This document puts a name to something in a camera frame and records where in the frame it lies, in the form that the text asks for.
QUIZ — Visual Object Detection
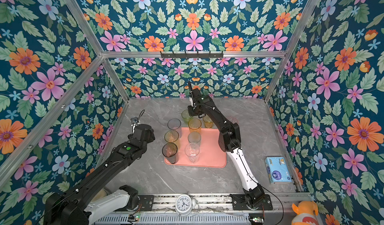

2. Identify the short green glass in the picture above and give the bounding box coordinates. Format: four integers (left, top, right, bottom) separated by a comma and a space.
182, 109, 193, 124

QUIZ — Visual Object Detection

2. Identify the tall yellow glass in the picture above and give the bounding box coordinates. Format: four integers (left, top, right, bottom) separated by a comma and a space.
188, 118, 202, 133

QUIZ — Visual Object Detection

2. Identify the tall green glass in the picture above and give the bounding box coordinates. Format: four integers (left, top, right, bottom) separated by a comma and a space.
164, 130, 180, 149

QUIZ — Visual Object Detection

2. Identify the tall grey smoky glass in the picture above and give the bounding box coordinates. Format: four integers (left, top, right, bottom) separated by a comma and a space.
162, 143, 179, 164

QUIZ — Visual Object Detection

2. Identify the clear blue tall glass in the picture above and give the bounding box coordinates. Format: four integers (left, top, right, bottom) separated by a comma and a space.
167, 119, 182, 137

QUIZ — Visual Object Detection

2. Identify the teal frosted glass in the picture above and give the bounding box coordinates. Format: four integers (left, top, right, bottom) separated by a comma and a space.
188, 132, 202, 146

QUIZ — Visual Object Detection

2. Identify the short pink glass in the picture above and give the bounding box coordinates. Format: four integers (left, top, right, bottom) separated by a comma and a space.
185, 143, 200, 163

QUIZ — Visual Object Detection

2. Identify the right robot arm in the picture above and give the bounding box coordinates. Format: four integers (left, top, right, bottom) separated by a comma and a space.
188, 85, 265, 210

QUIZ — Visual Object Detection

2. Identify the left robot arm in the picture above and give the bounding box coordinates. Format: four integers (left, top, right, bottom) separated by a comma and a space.
43, 124, 155, 225

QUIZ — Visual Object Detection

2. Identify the pink plastic tray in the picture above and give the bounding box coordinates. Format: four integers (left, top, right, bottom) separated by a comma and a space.
163, 128, 227, 168

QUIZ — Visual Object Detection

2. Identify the short yellow glass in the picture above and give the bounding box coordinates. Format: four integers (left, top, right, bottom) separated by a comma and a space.
203, 115, 214, 129

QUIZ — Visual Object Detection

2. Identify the beige sponge block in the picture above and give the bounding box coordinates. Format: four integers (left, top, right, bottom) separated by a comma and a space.
91, 189, 108, 203

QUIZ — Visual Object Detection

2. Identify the white alarm clock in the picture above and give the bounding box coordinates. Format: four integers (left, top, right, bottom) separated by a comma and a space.
175, 194, 193, 216

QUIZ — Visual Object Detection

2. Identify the blue tissue pack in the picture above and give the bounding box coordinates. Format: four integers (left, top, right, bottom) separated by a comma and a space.
265, 157, 292, 184

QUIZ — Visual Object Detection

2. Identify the orange plush toy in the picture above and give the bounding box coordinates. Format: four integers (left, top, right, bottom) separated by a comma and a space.
291, 201, 319, 225

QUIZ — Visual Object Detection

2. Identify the black hook rail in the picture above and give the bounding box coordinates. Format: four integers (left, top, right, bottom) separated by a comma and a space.
160, 51, 224, 59

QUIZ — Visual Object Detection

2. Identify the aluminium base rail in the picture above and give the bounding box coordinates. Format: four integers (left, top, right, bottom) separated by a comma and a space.
92, 192, 313, 225

